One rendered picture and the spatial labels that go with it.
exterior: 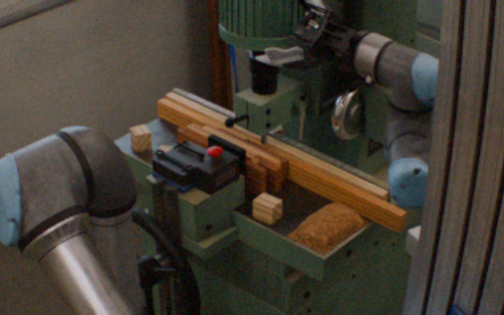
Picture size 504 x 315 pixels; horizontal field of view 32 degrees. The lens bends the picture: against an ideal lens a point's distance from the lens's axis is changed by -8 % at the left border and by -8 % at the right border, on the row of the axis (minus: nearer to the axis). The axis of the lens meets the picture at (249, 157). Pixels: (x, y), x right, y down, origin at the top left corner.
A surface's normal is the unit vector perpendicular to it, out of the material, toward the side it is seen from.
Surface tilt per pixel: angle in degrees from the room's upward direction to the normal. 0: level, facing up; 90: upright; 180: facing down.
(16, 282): 1
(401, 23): 90
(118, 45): 90
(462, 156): 90
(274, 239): 90
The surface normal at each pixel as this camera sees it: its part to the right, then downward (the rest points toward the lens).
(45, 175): 0.44, -0.42
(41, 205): 0.20, -0.29
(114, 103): 0.68, 0.39
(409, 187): -0.11, 0.52
